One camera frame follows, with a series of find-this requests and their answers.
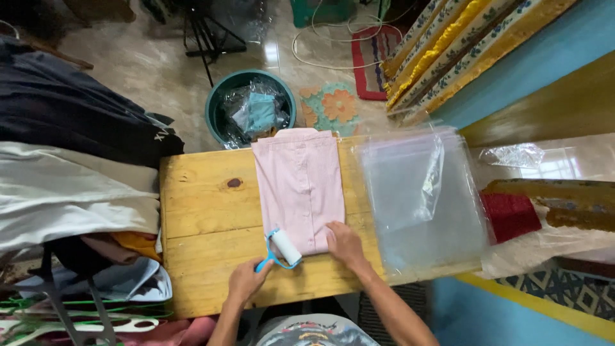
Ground person's right hand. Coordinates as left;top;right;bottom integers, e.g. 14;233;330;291
325;220;369;273

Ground person's left hand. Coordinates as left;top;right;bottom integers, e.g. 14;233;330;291
228;258;275;306

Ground blue lint roller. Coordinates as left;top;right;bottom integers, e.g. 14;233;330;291
255;228;304;274

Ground pink shirt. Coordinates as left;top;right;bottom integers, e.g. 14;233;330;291
251;127;347;258

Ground person's printed grey shirt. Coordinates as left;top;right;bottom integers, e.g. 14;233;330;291
255;313;381;346

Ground dark striped mat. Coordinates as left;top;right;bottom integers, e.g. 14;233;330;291
357;281;433;346

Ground crumpled clear plastic wrappers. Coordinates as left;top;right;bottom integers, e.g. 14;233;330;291
220;79;292;148

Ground stack of clear plastic bags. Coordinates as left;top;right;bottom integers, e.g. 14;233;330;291
355;126;492;283

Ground teal plastic basin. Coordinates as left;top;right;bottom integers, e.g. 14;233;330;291
205;69;298;150

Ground floral patterned mat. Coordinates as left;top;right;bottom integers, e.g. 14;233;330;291
299;82;362;138

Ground grey metal rack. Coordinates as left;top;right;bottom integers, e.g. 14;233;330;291
40;244;119;346

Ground pile of folded clothes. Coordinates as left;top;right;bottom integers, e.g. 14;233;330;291
0;36;186;266

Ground red bordered rug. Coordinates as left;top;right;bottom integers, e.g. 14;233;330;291
351;25;404;102

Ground black tripod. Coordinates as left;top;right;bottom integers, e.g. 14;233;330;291
183;0;248;88

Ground heap of green hangers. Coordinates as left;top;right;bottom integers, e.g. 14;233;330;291
0;296;174;346

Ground red cloth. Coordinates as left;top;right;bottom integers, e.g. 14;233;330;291
480;192;543;245

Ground green plastic crate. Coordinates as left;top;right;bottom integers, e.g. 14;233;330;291
290;0;359;29

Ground crumpled clear plastic piece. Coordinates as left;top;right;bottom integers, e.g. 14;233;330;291
479;143;546;170

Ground stack of floral folding mattresses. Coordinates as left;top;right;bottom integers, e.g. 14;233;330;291
381;0;578;127

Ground blue patterned carpet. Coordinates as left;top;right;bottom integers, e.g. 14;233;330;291
495;267;615;322

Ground white cable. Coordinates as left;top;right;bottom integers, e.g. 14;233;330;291
291;0;420;71

